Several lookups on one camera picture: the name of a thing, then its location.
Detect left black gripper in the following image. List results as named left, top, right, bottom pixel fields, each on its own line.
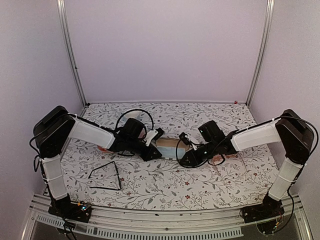
left=126, top=137, right=163, bottom=162

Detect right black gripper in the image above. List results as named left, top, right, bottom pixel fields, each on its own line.
left=179, top=140, right=218, bottom=167

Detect brown plaid glasses case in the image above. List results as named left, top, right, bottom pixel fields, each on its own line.
left=155, top=138, right=189, bottom=161

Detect light blue cleaning cloth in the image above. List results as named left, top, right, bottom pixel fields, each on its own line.
left=157, top=146, right=186, bottom=160

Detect black frame glasses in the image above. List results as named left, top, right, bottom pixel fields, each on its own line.
left=87, top=161, right=122, bottom=191

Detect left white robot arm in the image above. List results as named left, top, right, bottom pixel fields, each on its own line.
left=31, top=105, right=164, bottom=217

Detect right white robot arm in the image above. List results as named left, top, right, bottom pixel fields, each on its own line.
left=176, top=109, right=320, bottom=218

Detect pink translucent sunglasses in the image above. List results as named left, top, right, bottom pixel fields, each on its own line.
left=211, top=151, right=247, bottom=185

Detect light blue mug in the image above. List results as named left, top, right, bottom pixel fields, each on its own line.
left=123, top=110, right=141, bottom=120

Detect red patterned bowl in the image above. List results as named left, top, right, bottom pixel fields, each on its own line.
left=98, top=146, right=110, bottom=153

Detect right black cable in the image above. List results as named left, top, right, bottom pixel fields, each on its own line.
left=175, top=138, right=227, bottom=168

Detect black cable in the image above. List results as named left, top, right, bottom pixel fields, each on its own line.
left=116, top=108, right=155, bottom=133
left=175, top=138, right=227, bottom=168

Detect left black cable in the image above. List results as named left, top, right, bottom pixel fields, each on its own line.
left=116, top=108, right=155, bottom=133

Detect front aluminium rail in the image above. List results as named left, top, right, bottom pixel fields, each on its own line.
left=21, top=194, right=315, bottom=240

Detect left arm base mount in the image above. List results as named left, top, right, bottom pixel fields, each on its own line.
left=48, top=194, right=92, bottom=223

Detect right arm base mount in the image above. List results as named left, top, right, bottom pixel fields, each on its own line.
left=239, top=194, right=285, bottom=223

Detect right aluminium frame post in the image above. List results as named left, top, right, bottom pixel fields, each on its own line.
left=245, top=0, right=275, bottom=109

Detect aluminium frame post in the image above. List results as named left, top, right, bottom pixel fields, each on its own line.
left=56, top=0, right=87, bottom=107
left=245, top=0, right=275, bottom=109

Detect left aluminium frame post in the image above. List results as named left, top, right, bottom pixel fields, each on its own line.
left=56, top=0, right=87, bottom=107

